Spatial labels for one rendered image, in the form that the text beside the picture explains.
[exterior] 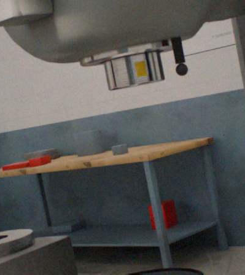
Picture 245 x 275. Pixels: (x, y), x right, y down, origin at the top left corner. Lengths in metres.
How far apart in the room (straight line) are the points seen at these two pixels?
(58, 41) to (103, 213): 6.41
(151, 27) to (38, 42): 0.09
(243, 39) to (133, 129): 5.49
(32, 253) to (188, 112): 5.30
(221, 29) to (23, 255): 5.08
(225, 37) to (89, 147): 1.53
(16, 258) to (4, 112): 7.05
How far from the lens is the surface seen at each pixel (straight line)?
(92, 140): 6.39
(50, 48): 0.58
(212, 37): 5.85
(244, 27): 1.00
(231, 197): 5.95
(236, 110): 5.77
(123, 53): 0.59
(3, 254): 0.79
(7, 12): 0.53
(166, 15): 0.57
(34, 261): 0.79
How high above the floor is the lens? 1.27
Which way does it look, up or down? 3 degrees down
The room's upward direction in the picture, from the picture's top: 11 degrees counter-clockwise
